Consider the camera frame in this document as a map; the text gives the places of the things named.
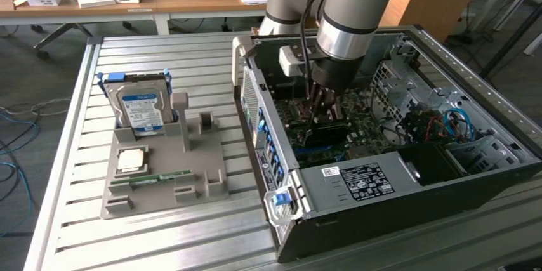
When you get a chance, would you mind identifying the white floor cable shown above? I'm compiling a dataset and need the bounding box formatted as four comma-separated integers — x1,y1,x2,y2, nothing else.
0,98,70,117

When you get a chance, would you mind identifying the blue wire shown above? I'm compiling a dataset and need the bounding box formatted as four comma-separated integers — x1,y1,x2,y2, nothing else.
441,107,476,143

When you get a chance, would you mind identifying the open black PC case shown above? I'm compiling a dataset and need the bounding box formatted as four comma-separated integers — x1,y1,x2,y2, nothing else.
231,25,542,264

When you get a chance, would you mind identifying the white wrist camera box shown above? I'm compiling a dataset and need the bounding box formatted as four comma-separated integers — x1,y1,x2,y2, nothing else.
277,45,323,77

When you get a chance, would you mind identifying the green motherboard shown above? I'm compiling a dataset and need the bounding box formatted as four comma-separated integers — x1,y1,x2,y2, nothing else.
269,83,403,169

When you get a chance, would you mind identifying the CPU chip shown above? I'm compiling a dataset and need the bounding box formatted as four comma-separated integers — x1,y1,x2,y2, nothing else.
116,149,146,173

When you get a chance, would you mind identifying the grey power supply unit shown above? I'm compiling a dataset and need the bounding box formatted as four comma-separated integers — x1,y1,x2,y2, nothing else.
297,152,420,215

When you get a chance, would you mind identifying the blue expansion slot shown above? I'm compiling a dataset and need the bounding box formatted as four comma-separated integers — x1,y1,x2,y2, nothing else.
295,144,337,155

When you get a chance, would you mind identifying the blue floor cable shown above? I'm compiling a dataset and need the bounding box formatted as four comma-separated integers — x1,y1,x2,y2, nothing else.
0,105,40,237

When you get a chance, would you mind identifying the blue case latch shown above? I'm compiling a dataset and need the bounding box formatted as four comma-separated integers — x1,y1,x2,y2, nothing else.
269,193,293,206

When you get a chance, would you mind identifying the CPU socket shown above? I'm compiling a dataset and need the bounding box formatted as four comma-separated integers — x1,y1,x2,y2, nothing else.
288,98,313,123

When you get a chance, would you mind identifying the black fan shroud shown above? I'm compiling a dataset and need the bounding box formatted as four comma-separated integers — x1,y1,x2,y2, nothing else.
397,143,468,187

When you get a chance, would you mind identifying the grey plastic parts rack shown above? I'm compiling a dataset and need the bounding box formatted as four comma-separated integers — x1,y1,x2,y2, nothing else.
100,91,232,221

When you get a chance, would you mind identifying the metal disk bay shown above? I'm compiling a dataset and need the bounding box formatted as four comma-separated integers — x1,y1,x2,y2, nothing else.
443,136,520,176

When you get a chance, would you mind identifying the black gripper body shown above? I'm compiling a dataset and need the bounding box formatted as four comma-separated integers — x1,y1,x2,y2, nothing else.
311,56,363,93

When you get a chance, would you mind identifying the hard disk with blue bracket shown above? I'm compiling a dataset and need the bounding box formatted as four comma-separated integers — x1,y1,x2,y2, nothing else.
96,68,174,138

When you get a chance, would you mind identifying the black graphics card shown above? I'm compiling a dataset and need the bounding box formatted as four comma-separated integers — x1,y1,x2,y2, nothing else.
295,118,352,149

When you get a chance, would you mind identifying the wooden desk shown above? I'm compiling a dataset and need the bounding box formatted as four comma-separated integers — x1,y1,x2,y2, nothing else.
0,0,388,36

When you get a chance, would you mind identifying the green RAM stick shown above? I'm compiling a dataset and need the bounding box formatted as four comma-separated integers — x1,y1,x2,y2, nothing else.
109,171,191,186

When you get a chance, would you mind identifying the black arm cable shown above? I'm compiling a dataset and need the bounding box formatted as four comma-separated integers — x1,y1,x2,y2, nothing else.
297,0,328,77

